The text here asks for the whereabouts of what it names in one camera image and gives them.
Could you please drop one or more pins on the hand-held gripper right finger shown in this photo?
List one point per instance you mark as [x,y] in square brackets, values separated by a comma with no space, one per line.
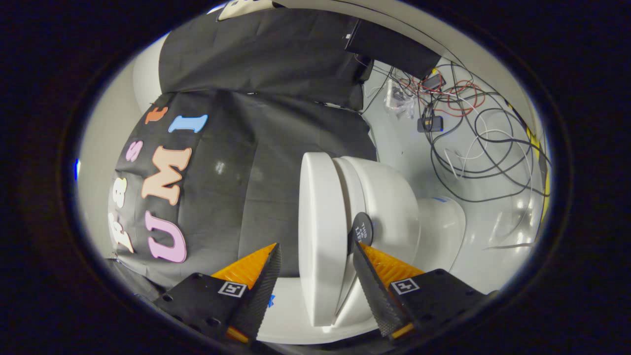
[374,291]

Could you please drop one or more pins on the round black lid tab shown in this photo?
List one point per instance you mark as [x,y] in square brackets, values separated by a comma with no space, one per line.
[364,229]

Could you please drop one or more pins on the small black electronic device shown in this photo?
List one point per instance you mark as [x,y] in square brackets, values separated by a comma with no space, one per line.
[434,81]
[430,124]

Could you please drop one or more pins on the black box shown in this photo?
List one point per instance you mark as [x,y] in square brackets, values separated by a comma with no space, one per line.
[394,47]

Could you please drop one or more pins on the clear plastic bag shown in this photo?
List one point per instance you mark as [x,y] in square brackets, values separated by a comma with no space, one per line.
[400,98]

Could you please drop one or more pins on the black backdrop cloth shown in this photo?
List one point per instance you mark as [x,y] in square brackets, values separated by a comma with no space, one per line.
[246,162]

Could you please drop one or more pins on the white toilet bowl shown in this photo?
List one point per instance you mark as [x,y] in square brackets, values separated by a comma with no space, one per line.
[394,197]

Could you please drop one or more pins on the white toilet lid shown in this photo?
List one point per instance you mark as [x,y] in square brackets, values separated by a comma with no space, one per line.
[320,236]

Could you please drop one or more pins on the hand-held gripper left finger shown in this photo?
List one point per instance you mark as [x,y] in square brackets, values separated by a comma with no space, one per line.
[261,291]

